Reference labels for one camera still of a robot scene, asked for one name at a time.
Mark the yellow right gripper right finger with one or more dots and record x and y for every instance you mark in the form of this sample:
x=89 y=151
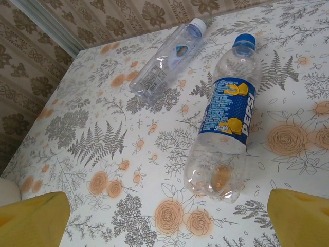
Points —
x=300 y=221

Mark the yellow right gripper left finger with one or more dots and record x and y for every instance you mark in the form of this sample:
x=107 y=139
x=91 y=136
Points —
x=30 y=223

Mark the Pepsi plastic bottle blue cap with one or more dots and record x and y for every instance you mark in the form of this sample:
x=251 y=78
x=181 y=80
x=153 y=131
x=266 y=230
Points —
x=228 y=115

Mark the clear bottle with pale cap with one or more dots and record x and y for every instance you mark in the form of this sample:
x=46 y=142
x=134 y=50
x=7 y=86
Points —
x=169 y=61

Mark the aluminium frame post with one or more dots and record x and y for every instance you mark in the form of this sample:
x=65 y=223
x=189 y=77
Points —
x=48 y=25

